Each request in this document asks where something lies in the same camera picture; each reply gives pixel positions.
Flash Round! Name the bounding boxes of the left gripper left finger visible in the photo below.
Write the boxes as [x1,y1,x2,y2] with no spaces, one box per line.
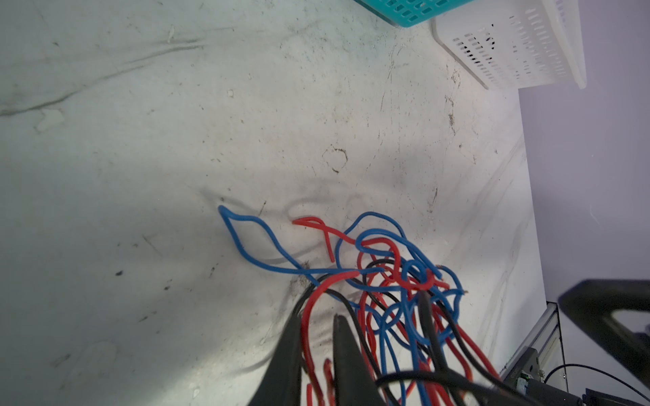
[249,314,302,406]

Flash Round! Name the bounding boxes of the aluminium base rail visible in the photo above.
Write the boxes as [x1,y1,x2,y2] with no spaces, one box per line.
[500,303,570,405]

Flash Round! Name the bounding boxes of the red blue black cables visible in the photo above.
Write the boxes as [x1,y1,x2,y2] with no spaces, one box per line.
[217,205,504,406]

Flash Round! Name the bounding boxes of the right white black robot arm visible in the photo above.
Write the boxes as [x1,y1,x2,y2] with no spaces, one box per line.
[558,279,649,387]

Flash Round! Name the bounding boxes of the teal plastic basket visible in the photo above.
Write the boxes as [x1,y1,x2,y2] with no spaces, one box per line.
[355,0,472,28]

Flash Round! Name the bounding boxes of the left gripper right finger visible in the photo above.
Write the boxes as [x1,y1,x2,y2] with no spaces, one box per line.
[333,316,385,406]

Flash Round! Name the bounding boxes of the right white plastic basket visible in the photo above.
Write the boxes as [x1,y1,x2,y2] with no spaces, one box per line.
[433,0,587,90]

